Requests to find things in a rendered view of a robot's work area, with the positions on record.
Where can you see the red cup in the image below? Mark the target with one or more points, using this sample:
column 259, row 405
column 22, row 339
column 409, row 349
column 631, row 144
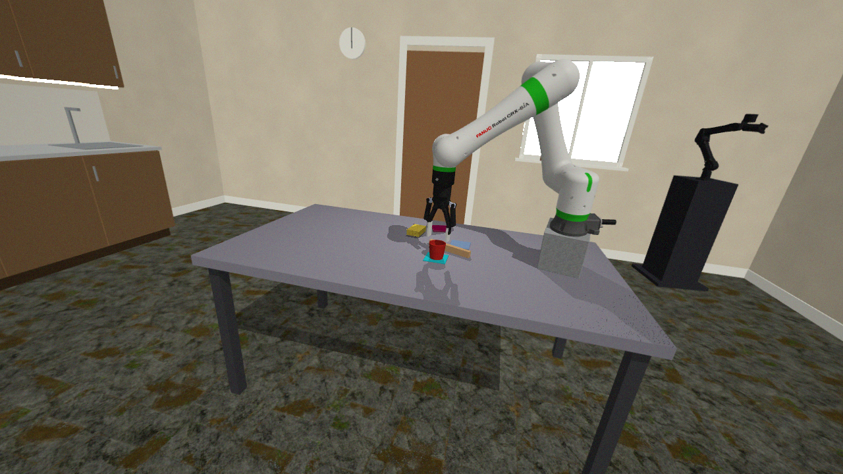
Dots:
column 436, row 249

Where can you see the yellow sponge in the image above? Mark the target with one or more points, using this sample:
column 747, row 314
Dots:
column 416, row 230

